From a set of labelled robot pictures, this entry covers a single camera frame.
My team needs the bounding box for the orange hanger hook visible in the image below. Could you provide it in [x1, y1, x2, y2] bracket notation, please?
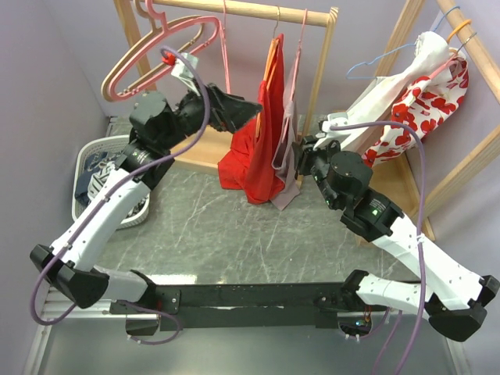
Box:
[446, 19, 472, 44]

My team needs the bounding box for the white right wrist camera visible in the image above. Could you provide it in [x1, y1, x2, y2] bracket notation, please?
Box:
[315, 112, 350, 148]

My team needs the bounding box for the black base bar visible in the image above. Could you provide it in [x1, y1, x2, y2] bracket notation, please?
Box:
[109, 281, 391, 332]

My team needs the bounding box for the pink plastic hanger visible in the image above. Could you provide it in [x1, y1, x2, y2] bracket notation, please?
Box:
[105, 0, 222, 102]

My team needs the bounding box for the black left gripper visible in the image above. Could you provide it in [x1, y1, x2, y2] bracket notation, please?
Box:
[159, 77, 263, 150]

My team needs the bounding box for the wooden clothes rack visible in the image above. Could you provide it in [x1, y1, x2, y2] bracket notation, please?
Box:
[112, 0, 339, 188]
[372, 1, 499, 255]

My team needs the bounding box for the aluminium rail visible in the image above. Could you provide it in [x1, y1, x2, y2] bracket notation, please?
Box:
[21, 288, 470, 375]

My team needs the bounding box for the blue wire hanger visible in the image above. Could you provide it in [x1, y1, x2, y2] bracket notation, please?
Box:
[345, 5, 461, 80]

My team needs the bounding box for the white perforated plastic basket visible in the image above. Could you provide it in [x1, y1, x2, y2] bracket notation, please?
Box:
[71, 135, 150, 229]

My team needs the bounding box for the red floral white dress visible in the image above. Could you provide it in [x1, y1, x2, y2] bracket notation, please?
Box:
[362, 54, 469, 167]

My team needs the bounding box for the mauve pink top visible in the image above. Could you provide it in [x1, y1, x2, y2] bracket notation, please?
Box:
[271, 48, 302, 211]

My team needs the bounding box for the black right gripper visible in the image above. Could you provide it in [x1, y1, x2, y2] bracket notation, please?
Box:
[291, 135, 341, 209]

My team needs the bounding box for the pink wire hanger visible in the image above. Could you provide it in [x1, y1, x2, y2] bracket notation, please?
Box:
[280, 9, 309, 144]
[220, 0, 231, 94]

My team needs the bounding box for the orange hanger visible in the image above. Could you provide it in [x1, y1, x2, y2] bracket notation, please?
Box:
[255, 6, 284, 141]

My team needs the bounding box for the red white striped top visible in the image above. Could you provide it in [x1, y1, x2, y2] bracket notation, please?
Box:
[87, 161, 116, 202]

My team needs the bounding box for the white garment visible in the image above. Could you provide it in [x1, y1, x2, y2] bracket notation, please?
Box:
[338, 31, 452, 151]

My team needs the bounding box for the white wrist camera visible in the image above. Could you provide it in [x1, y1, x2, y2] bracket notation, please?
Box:
[315, 112, 350, 148]
[162, 52, 200, 96]

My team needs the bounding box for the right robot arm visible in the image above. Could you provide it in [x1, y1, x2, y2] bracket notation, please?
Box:
[292, 136, 499, 342]

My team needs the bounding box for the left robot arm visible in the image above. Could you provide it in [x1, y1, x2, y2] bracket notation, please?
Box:
[30, 84, 262, 314]

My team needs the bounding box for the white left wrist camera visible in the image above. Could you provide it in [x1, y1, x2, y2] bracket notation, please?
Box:
[162, 52, 200, 96]

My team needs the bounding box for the navy blue printed top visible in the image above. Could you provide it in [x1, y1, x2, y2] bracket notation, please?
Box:
[74, 152, 118, 207]

